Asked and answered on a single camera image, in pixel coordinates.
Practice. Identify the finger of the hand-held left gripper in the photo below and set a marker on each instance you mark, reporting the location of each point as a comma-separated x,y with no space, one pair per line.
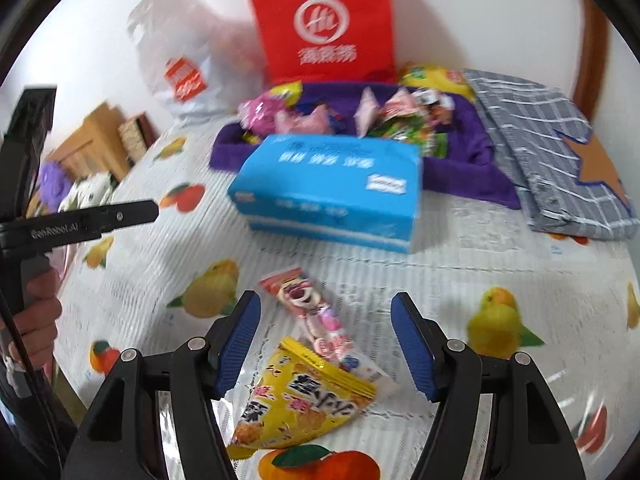
130,217

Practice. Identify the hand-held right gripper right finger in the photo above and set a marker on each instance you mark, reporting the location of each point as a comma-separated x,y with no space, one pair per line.
415,350

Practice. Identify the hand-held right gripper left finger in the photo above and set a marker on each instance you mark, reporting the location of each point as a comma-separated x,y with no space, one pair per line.
237,347

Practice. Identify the long white pink packet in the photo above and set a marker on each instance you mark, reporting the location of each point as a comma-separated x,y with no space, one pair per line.
305,305

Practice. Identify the yellow triangular snack packet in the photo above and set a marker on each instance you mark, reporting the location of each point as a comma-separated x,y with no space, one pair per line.
300,405

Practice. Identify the light pink wrapper packet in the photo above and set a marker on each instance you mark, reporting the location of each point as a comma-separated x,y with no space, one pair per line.
305,120

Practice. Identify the yellow edged snack packet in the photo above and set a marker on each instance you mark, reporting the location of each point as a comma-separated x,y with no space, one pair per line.
287,92

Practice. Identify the green triangular snack packet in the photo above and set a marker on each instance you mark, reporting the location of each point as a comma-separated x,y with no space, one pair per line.
400,130

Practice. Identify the purple cloth tray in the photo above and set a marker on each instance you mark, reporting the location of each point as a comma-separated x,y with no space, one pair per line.
465,135

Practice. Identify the pale pink triangular packet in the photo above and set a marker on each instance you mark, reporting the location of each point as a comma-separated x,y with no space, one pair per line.
367,110

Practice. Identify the pink panda snack packet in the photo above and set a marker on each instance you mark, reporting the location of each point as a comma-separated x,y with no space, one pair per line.
400,102

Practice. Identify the person's left hand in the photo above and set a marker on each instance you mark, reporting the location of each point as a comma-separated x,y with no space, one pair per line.
40,320

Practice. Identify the purple plush cloth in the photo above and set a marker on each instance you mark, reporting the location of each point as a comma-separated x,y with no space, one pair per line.
55,185

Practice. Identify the white floral pillow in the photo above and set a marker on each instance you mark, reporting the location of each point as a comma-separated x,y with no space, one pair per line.
90,187

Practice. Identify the wooden headboard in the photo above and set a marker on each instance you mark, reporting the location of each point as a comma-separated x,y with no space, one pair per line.
95,140

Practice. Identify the fruit print tablecloth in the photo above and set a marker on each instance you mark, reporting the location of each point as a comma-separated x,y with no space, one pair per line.
350,280

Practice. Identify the white plastic shopping bag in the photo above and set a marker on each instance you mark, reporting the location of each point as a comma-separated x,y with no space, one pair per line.
200,60

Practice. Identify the blue tissue pack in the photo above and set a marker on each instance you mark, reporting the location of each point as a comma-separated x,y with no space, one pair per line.
325,185

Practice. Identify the grey checked fabric box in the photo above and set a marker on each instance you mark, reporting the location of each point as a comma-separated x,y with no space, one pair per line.
530,135

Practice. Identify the large yellow snack bag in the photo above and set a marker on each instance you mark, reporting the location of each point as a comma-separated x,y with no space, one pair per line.
425,77

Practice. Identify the red paper bag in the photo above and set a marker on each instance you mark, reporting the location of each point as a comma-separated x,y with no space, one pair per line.
325,25

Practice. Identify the patterned picture frame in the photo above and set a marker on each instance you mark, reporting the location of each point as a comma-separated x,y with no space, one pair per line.
135,135

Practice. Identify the wooden door frame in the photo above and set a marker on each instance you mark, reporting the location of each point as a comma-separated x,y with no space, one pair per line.
592,60

